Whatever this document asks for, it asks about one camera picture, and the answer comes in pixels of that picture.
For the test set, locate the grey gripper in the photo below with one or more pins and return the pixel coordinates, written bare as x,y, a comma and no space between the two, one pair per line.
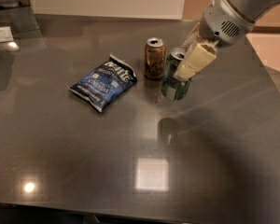
224,20

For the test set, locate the green soda can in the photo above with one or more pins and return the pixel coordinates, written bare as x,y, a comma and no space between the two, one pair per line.
172,88

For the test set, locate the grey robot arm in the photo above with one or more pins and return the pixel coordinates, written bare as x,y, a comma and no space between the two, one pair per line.
252,10

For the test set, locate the orange-brown soda can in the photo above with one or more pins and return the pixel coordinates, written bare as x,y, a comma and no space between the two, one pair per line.
155,50

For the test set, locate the blue chip bag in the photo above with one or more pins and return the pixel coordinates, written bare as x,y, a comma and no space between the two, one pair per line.
105,83

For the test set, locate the white card on counter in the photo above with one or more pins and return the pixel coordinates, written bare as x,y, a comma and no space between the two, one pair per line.
6,34

